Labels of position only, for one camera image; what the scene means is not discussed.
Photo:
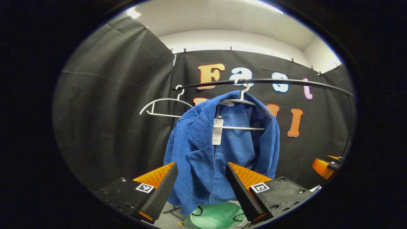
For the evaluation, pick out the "ceiling light panel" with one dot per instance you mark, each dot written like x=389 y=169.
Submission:
x=133 y=12

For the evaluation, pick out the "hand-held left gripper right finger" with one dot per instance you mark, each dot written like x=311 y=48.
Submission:
x=241 y=194

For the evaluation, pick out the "green laundry hamper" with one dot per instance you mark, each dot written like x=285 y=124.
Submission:
x=216 y=216

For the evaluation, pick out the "white plastic clothes hanger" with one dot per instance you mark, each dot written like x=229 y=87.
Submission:
x=165 y=115
x=248 y=128

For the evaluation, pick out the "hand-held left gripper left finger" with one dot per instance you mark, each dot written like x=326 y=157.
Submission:
x=162 y=194

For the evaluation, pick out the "black metal clothes rack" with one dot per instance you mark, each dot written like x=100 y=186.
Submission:
x=286 y=81

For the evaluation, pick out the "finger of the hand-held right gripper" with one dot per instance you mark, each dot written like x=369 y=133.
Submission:
x=321 y=167

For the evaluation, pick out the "black backdrop cloth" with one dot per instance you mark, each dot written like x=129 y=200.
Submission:
x=318 y=127

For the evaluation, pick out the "plain black side cloth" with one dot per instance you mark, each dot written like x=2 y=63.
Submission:
x=111 y=111

